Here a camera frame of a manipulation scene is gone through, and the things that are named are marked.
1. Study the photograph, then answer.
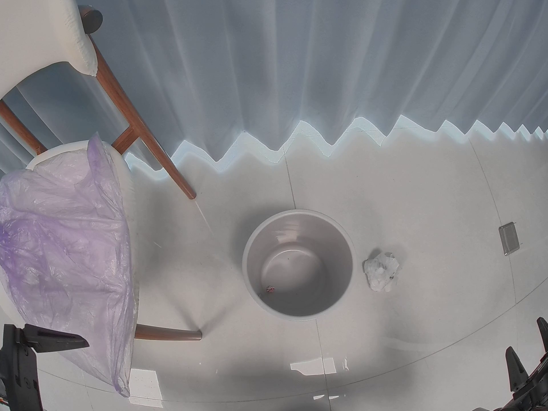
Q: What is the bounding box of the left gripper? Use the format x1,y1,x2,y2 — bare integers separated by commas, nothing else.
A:
0,324,90,411

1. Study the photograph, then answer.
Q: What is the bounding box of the white curtain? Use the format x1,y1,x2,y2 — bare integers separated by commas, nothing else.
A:
0,0,548,184

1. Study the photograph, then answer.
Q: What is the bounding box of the white cushioned wooden chair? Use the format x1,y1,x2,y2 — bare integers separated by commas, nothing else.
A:
0,0,203,342

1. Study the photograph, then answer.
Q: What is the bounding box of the purple plastic bag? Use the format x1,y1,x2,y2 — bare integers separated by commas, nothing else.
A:
0,132,140,398

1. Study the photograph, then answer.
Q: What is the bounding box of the white trash bin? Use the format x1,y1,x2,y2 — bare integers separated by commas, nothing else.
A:
242,209,356,323

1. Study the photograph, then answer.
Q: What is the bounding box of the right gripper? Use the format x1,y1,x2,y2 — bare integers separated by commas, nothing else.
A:
491,317,548,411

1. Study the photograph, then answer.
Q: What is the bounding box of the crumpled white paper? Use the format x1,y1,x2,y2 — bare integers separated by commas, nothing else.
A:
363,251,402,292

